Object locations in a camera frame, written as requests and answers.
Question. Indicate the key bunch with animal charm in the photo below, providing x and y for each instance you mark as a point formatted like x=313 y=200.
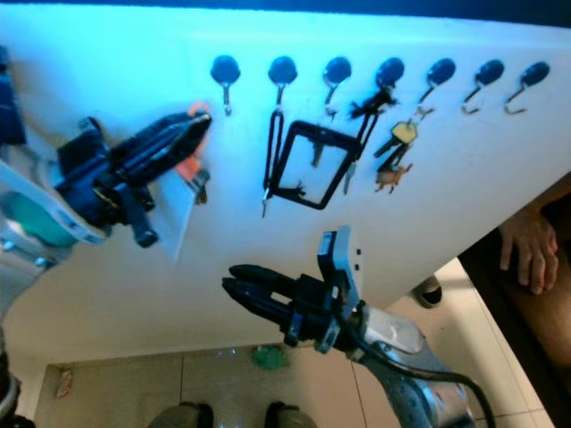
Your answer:
x=404 y=132

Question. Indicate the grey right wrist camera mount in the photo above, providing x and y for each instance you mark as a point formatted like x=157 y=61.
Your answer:
x=348 y=263

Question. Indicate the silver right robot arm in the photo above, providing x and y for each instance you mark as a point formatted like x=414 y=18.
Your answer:
x=406 y=339

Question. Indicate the small pink scrap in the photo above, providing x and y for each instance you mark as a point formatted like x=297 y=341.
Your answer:
x=64 y=383

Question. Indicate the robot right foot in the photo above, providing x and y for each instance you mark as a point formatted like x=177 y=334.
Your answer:
x=285 y=415

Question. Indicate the small green floor object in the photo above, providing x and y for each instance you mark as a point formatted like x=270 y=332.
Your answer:
x=268 y=357

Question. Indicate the clear card holder orange clip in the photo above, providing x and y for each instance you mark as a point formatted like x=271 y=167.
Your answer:
x=178 y=209

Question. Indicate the black framed badge holder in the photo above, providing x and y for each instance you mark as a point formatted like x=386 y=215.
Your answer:
x=326 y=134

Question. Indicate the black round floor object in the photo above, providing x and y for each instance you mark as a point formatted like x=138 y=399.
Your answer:
x=428 y=291

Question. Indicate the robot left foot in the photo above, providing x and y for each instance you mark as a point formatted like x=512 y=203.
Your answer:
x=181 y=415

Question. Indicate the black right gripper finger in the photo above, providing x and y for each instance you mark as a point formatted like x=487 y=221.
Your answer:
x=263 y=278
x=259 y=301

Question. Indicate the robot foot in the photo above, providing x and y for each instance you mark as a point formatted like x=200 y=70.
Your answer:
x=285 y=415
x=181 y=415

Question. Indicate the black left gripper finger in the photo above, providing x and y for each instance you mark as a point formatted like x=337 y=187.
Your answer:
x=156 y=168
x=161 y=132

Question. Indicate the blue magnetic metal hook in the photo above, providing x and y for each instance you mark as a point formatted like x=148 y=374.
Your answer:
x=282 y=69
x=224 y=69
x=489 y=71
x=336 y=70
x=389 y=71
x=441 y=70
x=535 y=73

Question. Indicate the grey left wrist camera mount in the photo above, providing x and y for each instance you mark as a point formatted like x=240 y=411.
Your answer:
x=53 y=209

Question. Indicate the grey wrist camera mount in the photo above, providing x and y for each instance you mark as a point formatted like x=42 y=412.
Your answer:
x=53 y=209
x=348 y=263

